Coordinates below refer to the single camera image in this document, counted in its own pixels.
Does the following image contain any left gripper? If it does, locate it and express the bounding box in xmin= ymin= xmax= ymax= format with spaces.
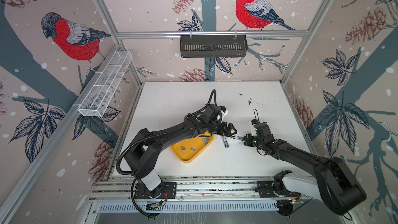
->
xmin=207 ymin=121 xmax=238 ymax=136

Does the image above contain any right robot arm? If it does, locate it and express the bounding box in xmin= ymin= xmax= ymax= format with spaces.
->
xmin=244 ymin=119 xmax=367 ymax=215

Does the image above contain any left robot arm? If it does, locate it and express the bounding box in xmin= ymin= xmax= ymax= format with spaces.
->
xmin=115 ymin=89 xmax=237 ymax=198

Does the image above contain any staple strip in tray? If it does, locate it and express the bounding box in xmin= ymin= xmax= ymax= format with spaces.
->
xmin=202 ymin=136 xmax=212 ymax=145

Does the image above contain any yellow plastic tray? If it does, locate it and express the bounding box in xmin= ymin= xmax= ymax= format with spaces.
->
xmin=171 ymin=132 xmax=214 ymax=163

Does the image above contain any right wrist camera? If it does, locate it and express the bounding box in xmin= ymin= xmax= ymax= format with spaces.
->
xmin=251 ymin=119 xmax=260 ymax=132

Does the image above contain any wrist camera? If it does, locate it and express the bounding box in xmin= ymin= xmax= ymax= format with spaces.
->
xmin=219 ymin=106 xmax=228 ymax=117
xmin=251 ymin=119 xmax=260 ymax=132

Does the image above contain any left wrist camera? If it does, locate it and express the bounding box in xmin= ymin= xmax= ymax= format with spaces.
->
xmin=219 ymin=106 xmax=228 ymax=117

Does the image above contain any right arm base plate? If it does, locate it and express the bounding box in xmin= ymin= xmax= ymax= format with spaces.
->
xmin=255 ymin=181 xmax=302 ymax=198

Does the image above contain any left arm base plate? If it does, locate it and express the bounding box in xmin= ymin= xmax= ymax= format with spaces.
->
xmin=132 ymin=182 xmax=177 ymax=200

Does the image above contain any black wall basket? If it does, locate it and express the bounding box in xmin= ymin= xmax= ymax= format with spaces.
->
xmin=180 ymin=35 xmax=248 ymax=58

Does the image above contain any aluminium mounting rail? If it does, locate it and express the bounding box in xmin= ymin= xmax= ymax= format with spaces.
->
xmin=88 ymin=174 xmax=320 ymax=202

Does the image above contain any white wire mesh shelf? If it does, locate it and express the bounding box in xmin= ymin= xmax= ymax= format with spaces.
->
xmin=78 ymin=50 xmax=132 ymax=117

